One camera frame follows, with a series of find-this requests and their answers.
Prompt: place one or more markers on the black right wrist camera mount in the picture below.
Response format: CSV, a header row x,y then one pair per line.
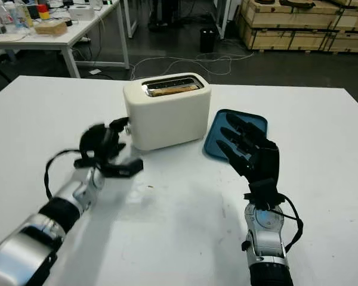
x,y
264,192

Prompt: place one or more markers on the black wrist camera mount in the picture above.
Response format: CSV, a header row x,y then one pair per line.
x,y
125,168
264,192

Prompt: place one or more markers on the cardboard box on table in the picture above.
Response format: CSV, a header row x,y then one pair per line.
x,y
50,28

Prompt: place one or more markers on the blue plastic tray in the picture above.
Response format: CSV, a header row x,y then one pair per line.
x,y
214,140

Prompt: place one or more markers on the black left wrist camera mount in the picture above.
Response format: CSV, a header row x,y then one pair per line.
x,y
125,168

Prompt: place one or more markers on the white desk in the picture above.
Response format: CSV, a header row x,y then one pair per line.
x,y
223,18
62,37

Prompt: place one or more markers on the small white floor plate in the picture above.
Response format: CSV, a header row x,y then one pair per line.
x,y
94,71

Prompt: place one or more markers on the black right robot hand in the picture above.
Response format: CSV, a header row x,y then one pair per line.
x,y
265,161

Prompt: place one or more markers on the white cardboard box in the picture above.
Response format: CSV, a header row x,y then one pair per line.
x,y
82,12

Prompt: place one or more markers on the white power strip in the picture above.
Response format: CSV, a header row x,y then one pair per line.
x,y
85,39

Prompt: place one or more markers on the cream white two-slot toaster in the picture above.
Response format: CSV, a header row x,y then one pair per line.
x,y
167,122

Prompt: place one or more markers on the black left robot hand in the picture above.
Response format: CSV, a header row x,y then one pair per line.
x,y
98,146

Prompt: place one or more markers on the black trash bin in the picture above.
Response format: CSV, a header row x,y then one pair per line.
x,y
208,40

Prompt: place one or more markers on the clear plastic bottle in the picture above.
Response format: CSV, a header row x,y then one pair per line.
x,y
24,16

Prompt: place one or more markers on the red yellow container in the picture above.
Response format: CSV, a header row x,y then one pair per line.
x,y
43,12

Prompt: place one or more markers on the brown bread slice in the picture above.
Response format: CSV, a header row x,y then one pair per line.
x,y
173,90

